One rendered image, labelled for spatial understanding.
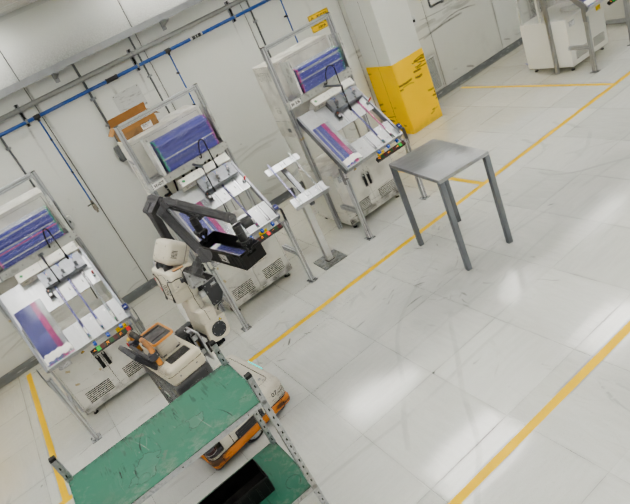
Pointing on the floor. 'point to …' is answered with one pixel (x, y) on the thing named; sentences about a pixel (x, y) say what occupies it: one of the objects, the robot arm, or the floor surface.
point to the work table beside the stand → (427, 158)
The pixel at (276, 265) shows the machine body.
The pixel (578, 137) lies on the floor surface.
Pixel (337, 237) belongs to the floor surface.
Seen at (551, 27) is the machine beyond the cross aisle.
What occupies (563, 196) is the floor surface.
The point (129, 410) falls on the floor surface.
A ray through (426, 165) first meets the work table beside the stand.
